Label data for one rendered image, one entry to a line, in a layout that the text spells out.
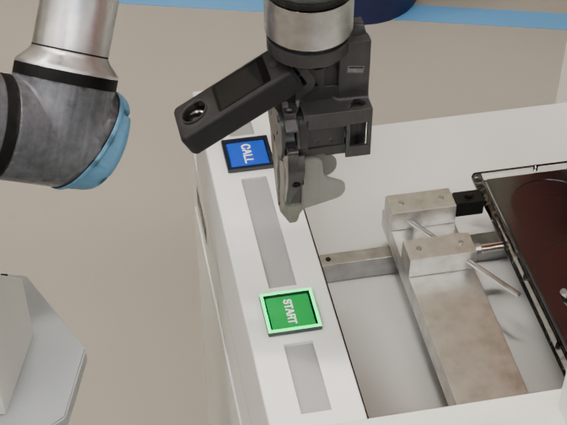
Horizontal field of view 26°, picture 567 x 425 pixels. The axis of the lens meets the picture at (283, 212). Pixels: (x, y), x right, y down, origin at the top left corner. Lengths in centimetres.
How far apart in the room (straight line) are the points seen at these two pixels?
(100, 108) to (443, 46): 209
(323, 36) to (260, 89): 8
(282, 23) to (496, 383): 51
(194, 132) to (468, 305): 47
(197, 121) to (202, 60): 223
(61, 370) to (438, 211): 48
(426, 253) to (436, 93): 179
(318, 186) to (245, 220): 26
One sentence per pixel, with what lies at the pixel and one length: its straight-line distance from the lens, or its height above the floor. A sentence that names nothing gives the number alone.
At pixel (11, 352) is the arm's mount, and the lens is 139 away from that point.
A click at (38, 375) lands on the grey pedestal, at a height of 82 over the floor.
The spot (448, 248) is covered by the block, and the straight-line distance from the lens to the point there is 143.
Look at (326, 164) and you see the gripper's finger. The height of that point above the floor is 114.
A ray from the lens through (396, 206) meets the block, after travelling 147.
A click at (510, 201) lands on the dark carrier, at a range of 151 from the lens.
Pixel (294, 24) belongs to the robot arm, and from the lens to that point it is 100.
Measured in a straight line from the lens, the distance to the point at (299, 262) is 132.
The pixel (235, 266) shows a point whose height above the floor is 96.
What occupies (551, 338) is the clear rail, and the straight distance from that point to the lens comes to 136.
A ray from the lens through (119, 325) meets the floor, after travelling 258.
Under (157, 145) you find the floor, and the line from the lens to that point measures 301.
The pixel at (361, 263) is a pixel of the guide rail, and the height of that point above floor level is 85.
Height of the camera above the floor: 189
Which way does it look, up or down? 42 degrees down
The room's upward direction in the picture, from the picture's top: straight up
